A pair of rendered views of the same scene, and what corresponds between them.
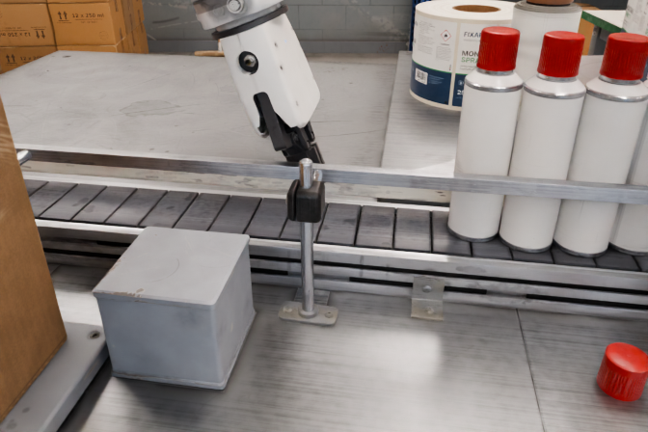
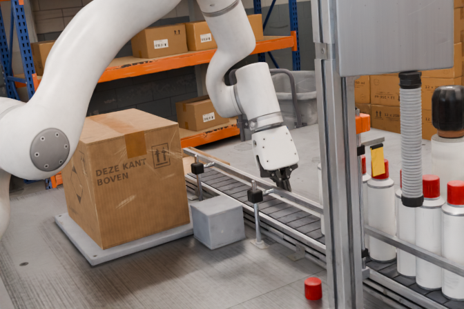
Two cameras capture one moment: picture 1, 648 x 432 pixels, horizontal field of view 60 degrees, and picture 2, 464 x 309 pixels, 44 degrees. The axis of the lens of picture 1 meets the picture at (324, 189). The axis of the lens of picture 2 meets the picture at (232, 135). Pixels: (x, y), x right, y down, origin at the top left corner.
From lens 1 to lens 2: 1.08 m
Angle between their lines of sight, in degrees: 50
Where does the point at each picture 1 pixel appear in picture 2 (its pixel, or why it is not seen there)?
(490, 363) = (286, 274)
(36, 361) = (175, 221)
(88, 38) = not seen: hidden behind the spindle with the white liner
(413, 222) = (317, 224)
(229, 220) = (262, 205)
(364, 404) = (237, 266)
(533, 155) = not seen: hidden behind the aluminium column
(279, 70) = (261, 148)
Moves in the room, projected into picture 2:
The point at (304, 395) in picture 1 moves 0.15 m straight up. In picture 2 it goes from (227, 258) to (220, 198)
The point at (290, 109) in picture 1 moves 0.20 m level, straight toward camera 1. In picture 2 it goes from (264, 162) to (199, 187)
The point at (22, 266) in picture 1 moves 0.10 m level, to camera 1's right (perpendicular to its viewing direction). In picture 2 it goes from (177, 191) to (200, 200)
